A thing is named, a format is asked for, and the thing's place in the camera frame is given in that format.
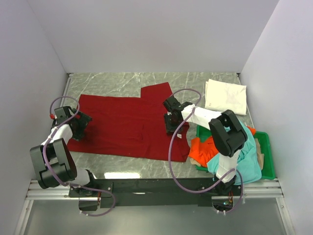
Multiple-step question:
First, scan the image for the red t shirt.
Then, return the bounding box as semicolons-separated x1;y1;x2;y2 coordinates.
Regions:
67;83;190;162

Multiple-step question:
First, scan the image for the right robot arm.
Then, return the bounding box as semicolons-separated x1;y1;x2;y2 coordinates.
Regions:
163;96;247;195

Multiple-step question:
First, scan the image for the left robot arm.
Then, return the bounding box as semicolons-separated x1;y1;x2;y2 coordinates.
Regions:
30;106;98;197

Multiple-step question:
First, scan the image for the orange t shirt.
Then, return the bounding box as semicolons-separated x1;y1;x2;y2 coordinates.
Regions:
189;126;256;167

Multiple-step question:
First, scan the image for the folded white t shirt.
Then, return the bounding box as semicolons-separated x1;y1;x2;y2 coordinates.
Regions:
205;79;247;116

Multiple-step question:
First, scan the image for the teal t shirt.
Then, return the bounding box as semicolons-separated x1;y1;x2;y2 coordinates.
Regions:
207;121;262;185

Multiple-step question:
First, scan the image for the green plastic bin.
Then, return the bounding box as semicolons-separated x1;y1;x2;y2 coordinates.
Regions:
196;125;276;180

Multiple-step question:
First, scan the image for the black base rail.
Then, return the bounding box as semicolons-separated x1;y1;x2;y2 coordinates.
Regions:
68;178;242;211

